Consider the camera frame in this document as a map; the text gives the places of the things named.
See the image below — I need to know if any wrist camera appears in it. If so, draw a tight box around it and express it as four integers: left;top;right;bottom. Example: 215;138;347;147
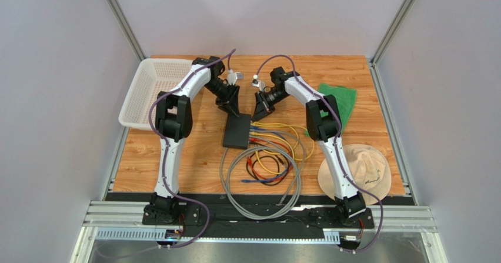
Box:
226;69;243;85
252;74;266;92

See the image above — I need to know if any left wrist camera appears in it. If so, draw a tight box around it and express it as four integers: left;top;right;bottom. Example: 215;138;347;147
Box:
226;69;243;85

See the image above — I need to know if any white plastic basket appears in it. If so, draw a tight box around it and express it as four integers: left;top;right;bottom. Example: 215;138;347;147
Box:
118;58;192;131

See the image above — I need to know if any black network switch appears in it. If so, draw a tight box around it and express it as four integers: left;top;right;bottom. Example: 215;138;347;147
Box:
222;114;251;150

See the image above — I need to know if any yellow ethernet cable port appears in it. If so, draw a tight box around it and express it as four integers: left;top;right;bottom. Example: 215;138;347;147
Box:
250;124;300;140
250;122;315;161

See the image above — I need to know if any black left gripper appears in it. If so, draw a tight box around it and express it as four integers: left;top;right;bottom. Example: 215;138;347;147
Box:
205;79;241;118

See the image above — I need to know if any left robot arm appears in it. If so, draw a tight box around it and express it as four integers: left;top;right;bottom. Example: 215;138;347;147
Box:
145;50;239;250

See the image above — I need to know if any blue ethernet cable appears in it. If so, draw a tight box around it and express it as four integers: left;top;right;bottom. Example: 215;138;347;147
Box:
239;129;296;184

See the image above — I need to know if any green cloth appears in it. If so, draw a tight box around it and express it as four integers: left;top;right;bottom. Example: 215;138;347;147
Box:
317;83;357;133

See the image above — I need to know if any beige bucket hat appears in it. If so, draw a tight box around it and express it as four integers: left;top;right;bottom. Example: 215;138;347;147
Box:
343;144;392;205

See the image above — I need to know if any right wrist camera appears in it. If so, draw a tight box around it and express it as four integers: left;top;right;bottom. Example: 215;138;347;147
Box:
252;74;266;92

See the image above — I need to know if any black ethernet cable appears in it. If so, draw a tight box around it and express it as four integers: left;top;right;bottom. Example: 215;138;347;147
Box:
245;140;286;181

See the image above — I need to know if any grey ethernet cable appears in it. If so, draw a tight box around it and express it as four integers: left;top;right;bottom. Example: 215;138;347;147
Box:
226;131;308;217
219;133;302;221

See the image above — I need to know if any red ethernet cable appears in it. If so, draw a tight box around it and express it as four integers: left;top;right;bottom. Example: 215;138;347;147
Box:
246;137;293;181

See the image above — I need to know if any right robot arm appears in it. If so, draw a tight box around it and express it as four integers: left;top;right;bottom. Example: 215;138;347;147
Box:
254;70;384;221

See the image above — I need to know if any yellow ethernet cable short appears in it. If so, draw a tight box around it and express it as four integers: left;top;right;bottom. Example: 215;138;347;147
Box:
249;135;286;175

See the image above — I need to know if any aluminium frame rail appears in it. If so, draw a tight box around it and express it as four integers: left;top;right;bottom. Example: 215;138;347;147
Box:
81;195;447;262

